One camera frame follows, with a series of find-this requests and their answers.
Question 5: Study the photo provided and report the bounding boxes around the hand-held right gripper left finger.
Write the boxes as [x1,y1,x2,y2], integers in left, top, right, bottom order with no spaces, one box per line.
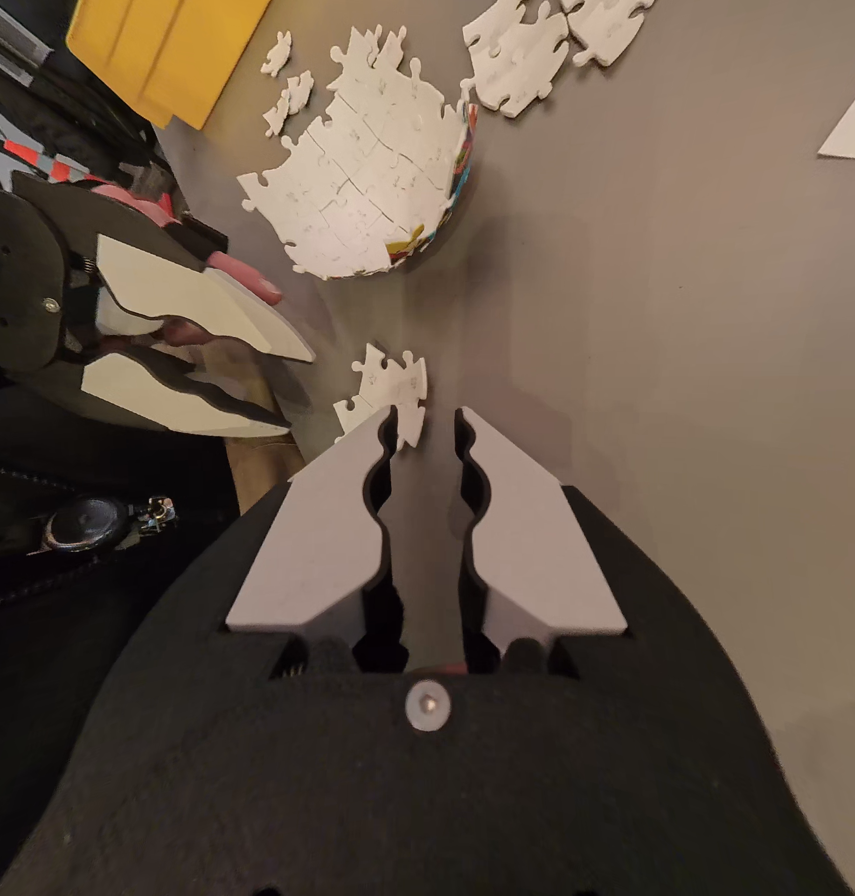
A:
[224,405,400,639]

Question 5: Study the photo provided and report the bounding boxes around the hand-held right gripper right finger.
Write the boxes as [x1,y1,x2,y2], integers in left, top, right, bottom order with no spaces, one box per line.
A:
[454,405,628,639]

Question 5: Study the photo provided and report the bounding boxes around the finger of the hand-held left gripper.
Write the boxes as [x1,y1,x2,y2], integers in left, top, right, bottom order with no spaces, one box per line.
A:
[95,234,317,364]
[81,346,292,438]

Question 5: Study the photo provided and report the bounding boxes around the white puzzle piece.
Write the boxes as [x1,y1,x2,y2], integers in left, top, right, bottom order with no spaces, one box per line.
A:
[351,342,400,407]
[261,31,294,78]
[262,70,315,139]
[387,352,429,449]
[332,395,381,443]

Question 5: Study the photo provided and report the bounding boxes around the partly built white puzzle ball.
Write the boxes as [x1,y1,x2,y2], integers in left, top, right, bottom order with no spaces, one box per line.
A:
[236,24,479,281]

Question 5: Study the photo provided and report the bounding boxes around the large joined puzzle segment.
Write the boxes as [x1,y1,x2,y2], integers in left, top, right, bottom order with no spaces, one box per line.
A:
[461,0,572,119]

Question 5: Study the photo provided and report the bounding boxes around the person's left hand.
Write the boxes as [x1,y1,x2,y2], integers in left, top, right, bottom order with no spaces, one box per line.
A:
[91,182,284,306]

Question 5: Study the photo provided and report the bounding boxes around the beige trousers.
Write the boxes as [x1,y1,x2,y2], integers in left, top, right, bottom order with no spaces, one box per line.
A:
[224,343,308,517]

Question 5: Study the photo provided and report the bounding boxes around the red striped object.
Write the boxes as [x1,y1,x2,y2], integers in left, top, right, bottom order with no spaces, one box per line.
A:
[0,136,92,184]

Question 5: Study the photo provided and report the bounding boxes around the metal badge clip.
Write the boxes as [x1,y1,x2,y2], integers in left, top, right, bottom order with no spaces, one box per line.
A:
[135,496,178,539]

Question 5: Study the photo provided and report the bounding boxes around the black round badge reel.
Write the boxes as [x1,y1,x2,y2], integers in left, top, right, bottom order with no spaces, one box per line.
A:
[41,496,132,555]

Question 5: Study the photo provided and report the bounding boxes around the yellow box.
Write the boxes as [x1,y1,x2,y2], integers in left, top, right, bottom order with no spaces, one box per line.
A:
[65,0,273,132]

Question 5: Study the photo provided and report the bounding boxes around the white printed instruction leaflet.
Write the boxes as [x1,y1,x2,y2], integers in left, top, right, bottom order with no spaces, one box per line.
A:
[818,68,855,162]

